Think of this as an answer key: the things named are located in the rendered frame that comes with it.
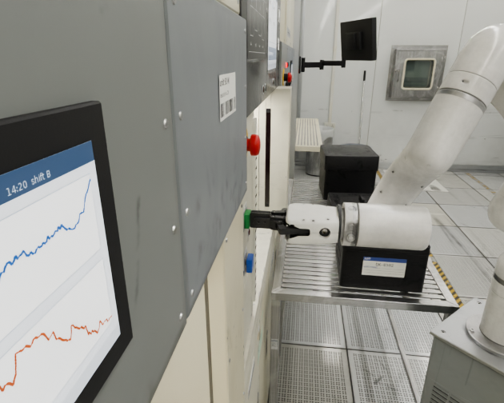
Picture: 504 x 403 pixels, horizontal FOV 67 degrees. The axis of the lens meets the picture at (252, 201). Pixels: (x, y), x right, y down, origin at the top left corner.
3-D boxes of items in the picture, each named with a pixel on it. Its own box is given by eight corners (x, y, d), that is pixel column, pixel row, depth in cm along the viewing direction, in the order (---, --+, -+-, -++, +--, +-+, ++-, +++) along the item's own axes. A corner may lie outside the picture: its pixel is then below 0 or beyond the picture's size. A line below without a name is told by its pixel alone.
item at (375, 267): (338, 286, 132) (343, 241, 126) (334, 249, 157) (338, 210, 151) (423, 293, 128) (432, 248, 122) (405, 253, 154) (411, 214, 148)
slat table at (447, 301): (422, 470, 148) (459, 307, 121) (268, 450, 156) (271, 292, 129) (370, 285, 269) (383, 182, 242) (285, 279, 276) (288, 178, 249)
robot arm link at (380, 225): (353, 201, 78) (360, 203, 69) (420, 205, 77) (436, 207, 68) (350, 242, 79) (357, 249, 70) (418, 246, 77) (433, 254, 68)
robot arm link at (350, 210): (355, 255, 71) (339, 253, 71) (350, 234, 79) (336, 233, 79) (360, 213, 68) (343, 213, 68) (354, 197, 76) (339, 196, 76)
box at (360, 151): (374, 201, 210) (380, 156, 201) (322, 200, 212) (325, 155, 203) (364, 185, 237) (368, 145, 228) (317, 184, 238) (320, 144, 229)
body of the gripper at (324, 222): (345, 253, 71) (284, 249, 72) (340, 230, 80) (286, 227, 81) (348, 216, 68) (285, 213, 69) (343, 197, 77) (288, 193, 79)
